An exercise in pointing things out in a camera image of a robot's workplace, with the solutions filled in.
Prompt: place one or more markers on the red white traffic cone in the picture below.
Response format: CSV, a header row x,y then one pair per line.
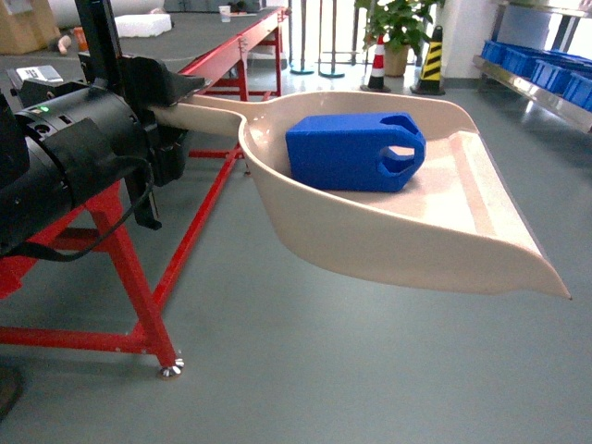
x,y
376,82

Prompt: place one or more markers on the large cardboard box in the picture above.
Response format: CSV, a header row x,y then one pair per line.
x,y
26,26

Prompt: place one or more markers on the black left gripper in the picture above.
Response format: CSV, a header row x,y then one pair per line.
x,y
96,139

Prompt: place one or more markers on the white paper cup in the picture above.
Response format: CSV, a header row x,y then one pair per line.
x,y
224,12

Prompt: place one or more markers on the black vertical mast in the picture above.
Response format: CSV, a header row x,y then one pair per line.
x,y
99,26

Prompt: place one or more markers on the green potted plant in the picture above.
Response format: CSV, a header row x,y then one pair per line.
x,y
402,24

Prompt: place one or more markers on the red metal table frame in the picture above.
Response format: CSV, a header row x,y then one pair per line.
x,y
84,231

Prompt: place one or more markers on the beige plastic dustpan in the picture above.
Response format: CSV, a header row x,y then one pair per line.
x,y
454,227

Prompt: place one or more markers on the steel flow rack shelf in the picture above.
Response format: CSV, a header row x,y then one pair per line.
x,y
554,80

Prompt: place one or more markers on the steel barrier stand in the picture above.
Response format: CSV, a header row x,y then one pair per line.
x,y
323,37

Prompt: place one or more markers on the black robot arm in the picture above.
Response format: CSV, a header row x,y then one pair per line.
x,y
34,194

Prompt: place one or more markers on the orange can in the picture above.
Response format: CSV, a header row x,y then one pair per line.
x,y
80,37

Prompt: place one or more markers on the wooden hand brush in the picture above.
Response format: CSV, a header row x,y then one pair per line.
x,y
63,44

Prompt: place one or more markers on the blue plastic part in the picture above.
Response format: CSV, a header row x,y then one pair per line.
x,y
375,152

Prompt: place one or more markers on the white foam block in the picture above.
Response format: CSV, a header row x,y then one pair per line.
x,y
143,26

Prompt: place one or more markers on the yellow black traffic cone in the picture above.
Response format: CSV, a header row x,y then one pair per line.
x,y
429,81

